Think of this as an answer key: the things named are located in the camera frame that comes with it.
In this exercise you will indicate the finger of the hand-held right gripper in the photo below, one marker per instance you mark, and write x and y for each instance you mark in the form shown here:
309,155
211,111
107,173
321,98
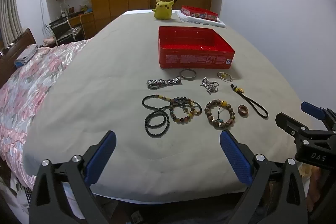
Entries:
312,109
288,123

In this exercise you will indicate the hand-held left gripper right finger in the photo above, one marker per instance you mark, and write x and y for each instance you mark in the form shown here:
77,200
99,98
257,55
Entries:
236,158

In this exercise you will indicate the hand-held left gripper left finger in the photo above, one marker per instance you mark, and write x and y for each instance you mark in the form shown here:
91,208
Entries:
102,158

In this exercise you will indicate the silver wrist watch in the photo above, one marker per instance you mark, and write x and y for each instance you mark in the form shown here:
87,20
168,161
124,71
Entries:
155,84

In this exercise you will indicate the metal bangle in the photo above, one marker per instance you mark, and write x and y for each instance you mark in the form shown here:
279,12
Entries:
188,78

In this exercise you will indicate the red plastic tray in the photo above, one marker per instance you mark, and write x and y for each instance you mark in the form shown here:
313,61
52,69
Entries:
197,58

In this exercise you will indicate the pink floral quilt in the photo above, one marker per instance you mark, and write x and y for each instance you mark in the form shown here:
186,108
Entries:
31,87

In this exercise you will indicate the folded towel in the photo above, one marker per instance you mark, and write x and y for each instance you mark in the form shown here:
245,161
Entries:
25,56

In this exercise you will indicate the white lace cloth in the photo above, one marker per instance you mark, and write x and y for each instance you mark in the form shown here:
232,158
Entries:
207,22

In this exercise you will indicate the black chair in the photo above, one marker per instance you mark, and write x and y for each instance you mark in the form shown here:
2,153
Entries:
60,29

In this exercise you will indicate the wooden desk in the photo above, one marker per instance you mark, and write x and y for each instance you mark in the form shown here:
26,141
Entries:
86,20

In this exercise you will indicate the red box on cloth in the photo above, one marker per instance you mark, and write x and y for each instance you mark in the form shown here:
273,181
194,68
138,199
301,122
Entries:
199,14

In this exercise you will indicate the wooden headboard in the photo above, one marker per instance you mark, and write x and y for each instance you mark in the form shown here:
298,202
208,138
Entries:
15,44

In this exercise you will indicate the yellow plush toy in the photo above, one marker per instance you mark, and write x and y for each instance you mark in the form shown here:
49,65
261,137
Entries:
162,10

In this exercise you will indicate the striped curtain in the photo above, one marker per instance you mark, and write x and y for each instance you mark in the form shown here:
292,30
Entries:
9,11

